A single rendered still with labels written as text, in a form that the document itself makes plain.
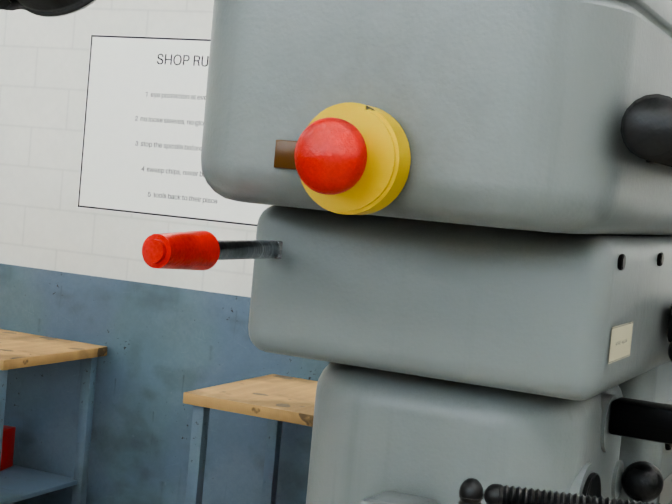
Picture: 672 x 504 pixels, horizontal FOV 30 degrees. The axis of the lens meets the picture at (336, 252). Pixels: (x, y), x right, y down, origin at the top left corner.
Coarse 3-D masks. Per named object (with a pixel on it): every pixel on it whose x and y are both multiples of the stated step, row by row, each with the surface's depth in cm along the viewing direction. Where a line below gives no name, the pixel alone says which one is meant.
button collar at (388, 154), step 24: (312, 120) 68; (360, 120) 67; (384, 120) 66; (384, 144) 66; (408, 144) 67; (384, 168) 66; (408, 168) 67; (312, 192) 68; (360, 192) 67; (384, 192) 66
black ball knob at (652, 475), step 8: (632, 464) 92; (640, 464) 91; (648, 464) 91; (624, 472) 92; (632, 472) 91; (640, 472) 91; (648, 472) 90; (656, 472) 91; (624, 480) 91; (632, 480) 91; (640, 480) 90; (648, 480) 90; (656, 480) 90; (624, 488) 91; (632, 488) 91; (640, 488) 90; (648, 488) 90; (656, 488) 90; (632, 496) 91; (640, 496) 91; (648, 496) 90; (656, 496) 91
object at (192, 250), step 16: (160, 240) 69; (176, 240) 70; (192, 240) 71; (208, 240) 73; (224, 240) 76; (240, 240) 78; (256, 240) 80; (272, 240) 82; (144, 256) 70; (160, 256) 69; (176, 256) 70; (192, 256) 71; (208, 256) 72; (224, 256) 75; (240, 256) 77; (256, 256) 79; (272, 256) 81
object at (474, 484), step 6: (468, 480) 70; (474, 480) 70; (462, 486) 70; (468, 486) 70; (474, 486) 70; (480, 486) 70; (462, 492) 70; (468, 492) 70; (474, 492) 70; (480, 492) 70; (462, 498) 70; (468, 498) 70; (474, 498) 70; (480, 498) 70
